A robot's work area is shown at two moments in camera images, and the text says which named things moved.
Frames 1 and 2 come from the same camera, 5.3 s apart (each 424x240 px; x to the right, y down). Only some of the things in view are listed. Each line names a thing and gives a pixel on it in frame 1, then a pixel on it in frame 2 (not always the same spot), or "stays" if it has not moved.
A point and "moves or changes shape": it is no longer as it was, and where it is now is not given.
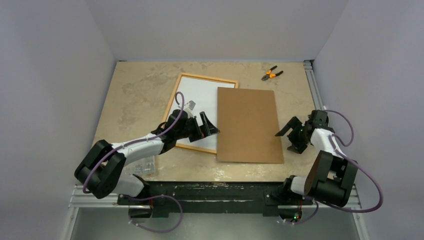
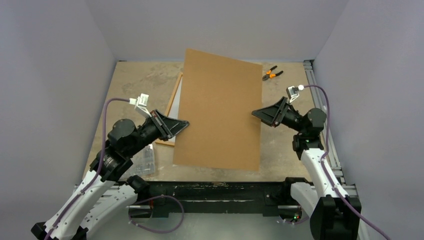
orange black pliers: (270, 75) stays
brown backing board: (247, 125) moves or changes shape
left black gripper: (198, 134) → (167, 126)
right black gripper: (296, 135) → (280, 112)
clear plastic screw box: (144, 168) stays
